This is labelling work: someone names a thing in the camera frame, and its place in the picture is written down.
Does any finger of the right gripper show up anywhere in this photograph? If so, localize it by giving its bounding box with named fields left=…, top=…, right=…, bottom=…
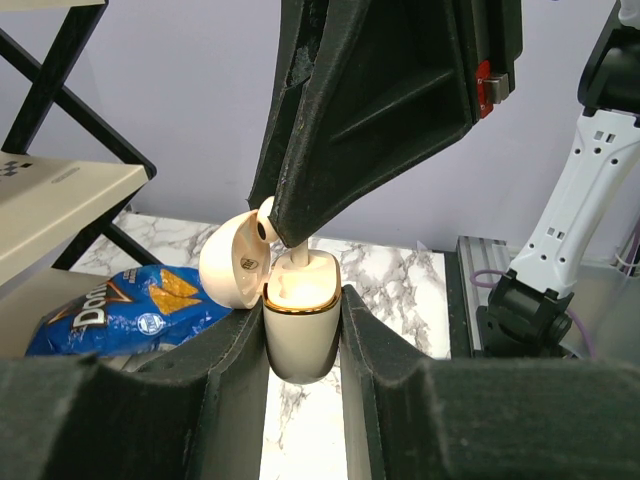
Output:
left=248, top=0, right=329, bottom=209

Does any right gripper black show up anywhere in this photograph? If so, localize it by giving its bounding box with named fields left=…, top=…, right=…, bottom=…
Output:
left=270, top=0, right=523, bottom=247

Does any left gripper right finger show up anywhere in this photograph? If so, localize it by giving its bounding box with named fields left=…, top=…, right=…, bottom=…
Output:
left=339, top=286, right=639, bottom=479

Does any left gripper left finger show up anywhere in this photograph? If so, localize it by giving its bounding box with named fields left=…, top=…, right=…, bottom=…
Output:
left=1, top=307, right=269, bottom=479

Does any beige earbud charging case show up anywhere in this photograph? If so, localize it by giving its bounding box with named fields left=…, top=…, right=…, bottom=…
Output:
left=198, top=210, right=341, bottom=384

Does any white earbud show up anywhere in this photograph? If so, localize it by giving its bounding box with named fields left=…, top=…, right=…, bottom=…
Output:
left=256, top=196, right=309, bottom=267

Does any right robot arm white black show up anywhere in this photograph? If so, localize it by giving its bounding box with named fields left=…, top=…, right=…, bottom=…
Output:
left=248, top=1, right=639, bottom=357

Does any blue Doritos chip bag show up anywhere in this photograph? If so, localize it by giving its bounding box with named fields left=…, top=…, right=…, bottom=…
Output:
left=25, top=265, right=231, bottom=357

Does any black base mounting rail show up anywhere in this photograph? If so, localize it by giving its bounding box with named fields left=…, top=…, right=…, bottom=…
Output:
left=444, top=237, right=501, bottom=358

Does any aluminium frame rail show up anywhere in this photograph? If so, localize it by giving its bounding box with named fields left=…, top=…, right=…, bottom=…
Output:
left=456, top=236, right=511, bottom=273

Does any beige shelf rack black frame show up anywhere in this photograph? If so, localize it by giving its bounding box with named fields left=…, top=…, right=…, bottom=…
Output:
left=0, top=0, right=159, bottom=291

